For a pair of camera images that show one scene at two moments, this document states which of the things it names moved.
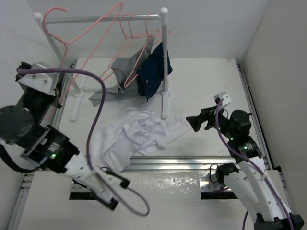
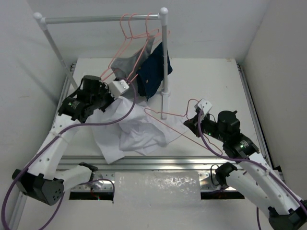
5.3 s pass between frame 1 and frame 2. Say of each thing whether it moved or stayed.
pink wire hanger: moved
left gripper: moved
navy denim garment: stayed
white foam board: stayed
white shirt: moved
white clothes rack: stayed
